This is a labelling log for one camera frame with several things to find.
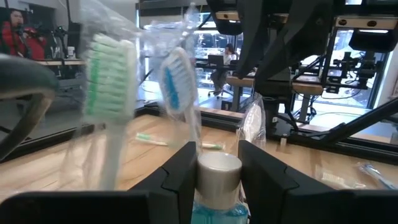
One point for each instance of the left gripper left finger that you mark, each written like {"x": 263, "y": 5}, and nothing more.
{"x": 140, "y": 205}

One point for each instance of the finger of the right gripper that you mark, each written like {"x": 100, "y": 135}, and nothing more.
{"x": 255, "y": 31}
{"x": 301, "y": 31}

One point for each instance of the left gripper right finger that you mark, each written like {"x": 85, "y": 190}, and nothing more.
{"x": 295, "y": 205}

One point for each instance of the purple toothbrush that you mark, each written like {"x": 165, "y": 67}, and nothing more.
{"x": 335, "y": 180}

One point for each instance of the green-bristled toothbrush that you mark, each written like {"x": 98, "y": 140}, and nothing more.
{"x": 109, "y": 81}
{"x": 152, "y": 140}

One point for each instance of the blue mouthwash bottle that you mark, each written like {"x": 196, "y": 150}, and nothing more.
{"x": 217, "y": 174}

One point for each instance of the grey-bristled toothbrush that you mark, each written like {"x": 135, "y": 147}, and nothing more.
{"x": 253, "y": 121}

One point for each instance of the blue-bristled toothbrush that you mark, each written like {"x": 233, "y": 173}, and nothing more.
{"x": 177, "y": 81}

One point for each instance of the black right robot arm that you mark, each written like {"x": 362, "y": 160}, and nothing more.
{"x": 273, "y": 115}

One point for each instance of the black equipment rig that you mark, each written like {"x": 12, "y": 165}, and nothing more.
{"x": 357, "y": 68}

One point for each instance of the person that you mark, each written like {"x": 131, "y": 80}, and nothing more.
{"x": 228, "y": 56}
{"x": 18, "y": 34}

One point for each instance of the black laptop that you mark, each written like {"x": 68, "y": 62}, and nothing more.
{"x": 215, "y": 59}

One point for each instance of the wood-top workbench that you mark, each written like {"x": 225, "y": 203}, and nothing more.
{"x": 304, "y": 88}

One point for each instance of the white plastic bottle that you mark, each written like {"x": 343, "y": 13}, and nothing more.
{"x": 71, "y": 52}

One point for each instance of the black aluminium table frame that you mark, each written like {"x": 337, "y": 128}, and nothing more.
{"x": 217, "y": 119}

